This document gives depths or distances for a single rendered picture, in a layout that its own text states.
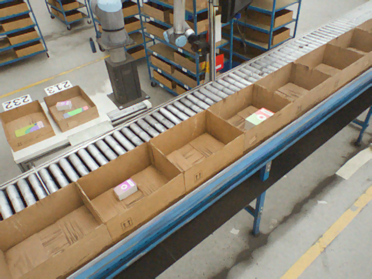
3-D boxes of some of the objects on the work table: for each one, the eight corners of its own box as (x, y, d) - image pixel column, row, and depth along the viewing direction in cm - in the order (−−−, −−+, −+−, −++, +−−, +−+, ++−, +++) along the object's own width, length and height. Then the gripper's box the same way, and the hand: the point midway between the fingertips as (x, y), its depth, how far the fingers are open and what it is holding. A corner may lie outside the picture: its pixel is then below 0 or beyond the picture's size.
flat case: (63, 115, 221) (62, 114, 220) (88, 107, 228) (87, 105, 227) (67, 125, 212) (66, 124, 211) (93, 115, 219) (92, 114, 218)
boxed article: (58, 107, 233) (57, 102, 230) (72, 105, 234) (70, 100, 231) (57, 111, 229) (56, 106, 226) (71, 109, 230) (69, 104, 227)
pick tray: (43, 110, 233) (38, 99, 226) (56, 135, 208) (51, 124, 201) (4, 124, 222) (-2, 113, 216) (13, 153, 197) (6, 141, 191)
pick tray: (81, 95, 245) (78, 84, 238) (100, 117, 220) (96, 105, 214) (47, 108, 234) (42, 97, 227) (62, 133, 209) (57, 121, 203)
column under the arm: (106, 95, 242) (96, 57, 220) (135, 84, 251) (128, 47, 229) (120, 110, 225) (109, 71, 203) (150, 97, 234) (143, 58, 213)
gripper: (193, 39, 251) (208, 58, 247) (185, 43, 247) (200, 62, 243) (196, 32, 244) (211, 52, 240) (188, 35, 240) (203, 55, 236)
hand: (206, 53), depth 239 cm, fingers closed
